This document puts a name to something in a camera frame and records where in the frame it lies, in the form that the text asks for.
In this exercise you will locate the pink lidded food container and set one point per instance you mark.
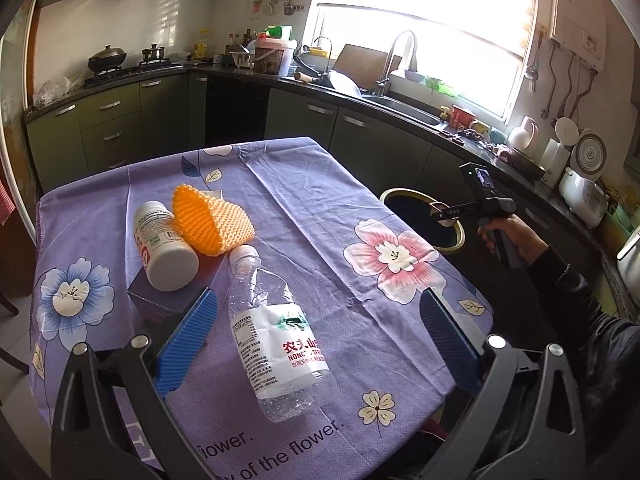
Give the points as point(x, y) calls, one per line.
point(273, 56)

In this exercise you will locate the black wok with lid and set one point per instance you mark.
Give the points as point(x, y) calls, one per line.
point(107, 59)

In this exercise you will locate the dark frying pan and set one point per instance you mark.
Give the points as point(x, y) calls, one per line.
point(524, 166)

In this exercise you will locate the red bowl on counter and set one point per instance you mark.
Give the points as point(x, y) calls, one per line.
point(461, 117)

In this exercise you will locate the wooden cutting board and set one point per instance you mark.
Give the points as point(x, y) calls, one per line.
point(364, 66)

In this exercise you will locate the white gas water heater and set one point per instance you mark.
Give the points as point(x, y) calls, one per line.
point(580, 27)

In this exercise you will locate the white air fryer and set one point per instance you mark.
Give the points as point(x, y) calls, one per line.
point(628, 265)

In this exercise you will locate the black sleeved right forearm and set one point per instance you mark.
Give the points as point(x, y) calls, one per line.
point(602, 350)

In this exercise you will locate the purple floral tablecloth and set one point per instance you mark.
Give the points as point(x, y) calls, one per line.
point(355, 271)

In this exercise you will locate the white rice cooker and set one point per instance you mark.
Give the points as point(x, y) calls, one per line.
point(584, 198)

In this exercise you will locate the small black pot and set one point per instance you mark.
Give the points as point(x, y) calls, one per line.
point(153, 55)

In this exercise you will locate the clear plastic water bottle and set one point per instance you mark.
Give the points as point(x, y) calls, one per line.
point(282, 358)

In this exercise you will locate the yellow-rimmed trash bin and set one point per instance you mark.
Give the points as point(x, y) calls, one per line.
point(417, 209)

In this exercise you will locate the person's right hand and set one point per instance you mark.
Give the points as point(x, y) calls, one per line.
point(529, 245)

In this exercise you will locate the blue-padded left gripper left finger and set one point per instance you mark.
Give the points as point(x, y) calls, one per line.
point(187, 337)

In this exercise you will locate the white supplement bottle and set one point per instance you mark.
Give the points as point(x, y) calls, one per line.
point(169, 262)

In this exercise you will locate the white kettle jug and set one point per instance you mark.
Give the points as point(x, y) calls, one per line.
point(521, 137)

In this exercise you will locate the stainless kitchen sink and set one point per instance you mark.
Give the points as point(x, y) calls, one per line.
point(406, 110)

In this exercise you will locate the dark green base cabinets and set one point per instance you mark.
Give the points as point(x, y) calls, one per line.
point(156, 114)

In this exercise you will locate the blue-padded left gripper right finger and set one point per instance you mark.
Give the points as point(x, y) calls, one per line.
point(446, 328)

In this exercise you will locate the orange foam fruit net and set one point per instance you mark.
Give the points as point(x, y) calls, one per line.
point(210, 225)

